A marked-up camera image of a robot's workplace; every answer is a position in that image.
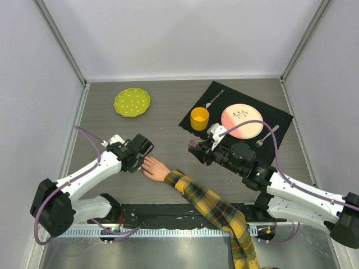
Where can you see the white slotted cable duct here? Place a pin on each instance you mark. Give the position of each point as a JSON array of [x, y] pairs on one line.
[[95, 231]]

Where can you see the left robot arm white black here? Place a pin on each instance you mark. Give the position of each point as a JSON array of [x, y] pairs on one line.
[[58, 205]]

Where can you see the yellow cup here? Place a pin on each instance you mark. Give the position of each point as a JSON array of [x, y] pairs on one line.
[[199, 118]]

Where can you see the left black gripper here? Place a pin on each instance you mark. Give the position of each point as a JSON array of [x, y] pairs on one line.
[[139, 164]]

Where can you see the black placemat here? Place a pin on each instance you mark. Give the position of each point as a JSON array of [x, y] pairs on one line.
[[271, 115]]

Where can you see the silver fork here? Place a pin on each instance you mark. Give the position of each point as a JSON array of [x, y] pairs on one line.
[[260, 142]]

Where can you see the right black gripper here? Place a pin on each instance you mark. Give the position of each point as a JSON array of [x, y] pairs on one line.
[[203, 152]]

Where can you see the purple nail polish bottle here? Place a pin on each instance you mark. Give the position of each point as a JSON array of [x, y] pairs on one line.
[[193, 144]]

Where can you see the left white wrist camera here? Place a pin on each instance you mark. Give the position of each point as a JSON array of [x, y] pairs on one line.
[[116, 138]]

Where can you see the pink white plate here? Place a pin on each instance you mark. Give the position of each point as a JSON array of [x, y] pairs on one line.
[[236, 114]]

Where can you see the green dotted plate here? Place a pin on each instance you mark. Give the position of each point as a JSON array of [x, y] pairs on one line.
[[132, 102]]

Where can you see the silver dark-handled knife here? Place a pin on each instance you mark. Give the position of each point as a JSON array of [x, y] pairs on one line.
[[213, 99]]

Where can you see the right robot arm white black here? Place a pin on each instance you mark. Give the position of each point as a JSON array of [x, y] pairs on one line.
[[282, 197]]

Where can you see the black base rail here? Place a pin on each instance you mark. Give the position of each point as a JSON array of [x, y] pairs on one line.
[[169, 216]]

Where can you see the yellow plaid sleeve forearm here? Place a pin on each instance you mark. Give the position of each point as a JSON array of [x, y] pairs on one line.
[[221, 214]]

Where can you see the mannequin hand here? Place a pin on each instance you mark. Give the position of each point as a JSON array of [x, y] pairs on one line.
[[154, 169]]

